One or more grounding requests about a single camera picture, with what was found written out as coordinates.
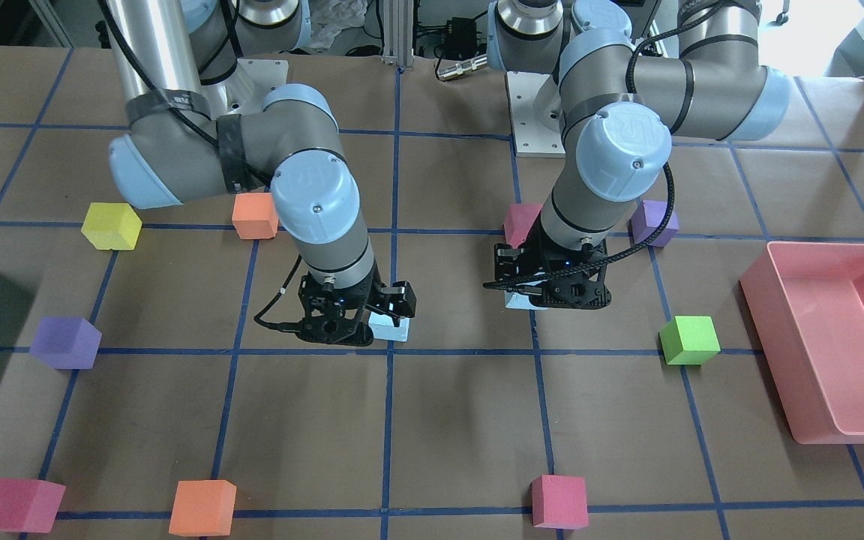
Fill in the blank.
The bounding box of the light blue foam block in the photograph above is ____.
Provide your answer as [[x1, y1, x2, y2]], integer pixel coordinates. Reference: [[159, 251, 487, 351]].
[[367, 312, 412, 342], [504, 292, 547, 311]]

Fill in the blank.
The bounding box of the green foam block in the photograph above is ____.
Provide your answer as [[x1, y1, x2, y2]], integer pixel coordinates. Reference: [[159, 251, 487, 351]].
[[658, 316, 721, 365]]

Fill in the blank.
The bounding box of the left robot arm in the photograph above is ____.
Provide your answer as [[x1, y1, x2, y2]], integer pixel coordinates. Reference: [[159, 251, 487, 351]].
[[486, 1, 790, 310]]

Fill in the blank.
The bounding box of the pink foam block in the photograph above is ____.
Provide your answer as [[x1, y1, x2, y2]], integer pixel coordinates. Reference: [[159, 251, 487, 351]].
[[503, 204, 543, 248], [530, 474, 590, 530], [0, 478, 66, 533]]

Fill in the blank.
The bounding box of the purple foam block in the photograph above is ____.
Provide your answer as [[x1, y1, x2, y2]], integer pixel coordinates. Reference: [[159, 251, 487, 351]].
[[628, 199, 681, 248], [28, 316, 102, 369]]

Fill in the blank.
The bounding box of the orange foam block near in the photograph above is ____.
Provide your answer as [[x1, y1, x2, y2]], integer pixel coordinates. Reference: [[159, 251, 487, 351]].
[[231, 191, 279, 240]]

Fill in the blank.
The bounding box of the pink plastic tray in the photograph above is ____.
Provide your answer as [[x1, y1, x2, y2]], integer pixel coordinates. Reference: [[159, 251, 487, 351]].
[[740, 241, 864, 444]]

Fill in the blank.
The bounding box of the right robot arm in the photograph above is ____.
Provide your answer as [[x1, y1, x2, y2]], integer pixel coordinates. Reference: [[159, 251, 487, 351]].
[[99, 1, 417, 347]]

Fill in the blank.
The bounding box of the aluminium frame post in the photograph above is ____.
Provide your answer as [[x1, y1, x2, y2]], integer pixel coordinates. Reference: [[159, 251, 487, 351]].
[[376, 0, 417, 71]]

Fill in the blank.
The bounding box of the orange foam block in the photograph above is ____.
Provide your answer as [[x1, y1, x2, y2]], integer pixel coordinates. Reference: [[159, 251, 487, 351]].
[[231, 191, 279, 240], [169, 479, 237, 537]]

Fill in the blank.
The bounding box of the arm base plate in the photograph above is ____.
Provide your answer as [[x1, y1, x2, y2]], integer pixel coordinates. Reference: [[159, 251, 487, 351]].
[[220, 58, 289, 114], [506, 71, 565, 158]]

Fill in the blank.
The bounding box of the orange foam block far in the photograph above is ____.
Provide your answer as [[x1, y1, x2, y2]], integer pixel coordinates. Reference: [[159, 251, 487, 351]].
[[169, 479, 237, 537]]

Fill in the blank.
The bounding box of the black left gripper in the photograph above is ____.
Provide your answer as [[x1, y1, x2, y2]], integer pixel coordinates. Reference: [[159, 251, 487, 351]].
[[493, 232, 613, 310]]

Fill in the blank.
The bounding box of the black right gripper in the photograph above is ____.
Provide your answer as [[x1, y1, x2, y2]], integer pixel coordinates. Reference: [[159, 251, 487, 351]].
[[298, 274, 417, 347]]

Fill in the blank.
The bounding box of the yellow foam block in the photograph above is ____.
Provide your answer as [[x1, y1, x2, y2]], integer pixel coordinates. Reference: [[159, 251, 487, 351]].
[[81, 202, 142, 251]]

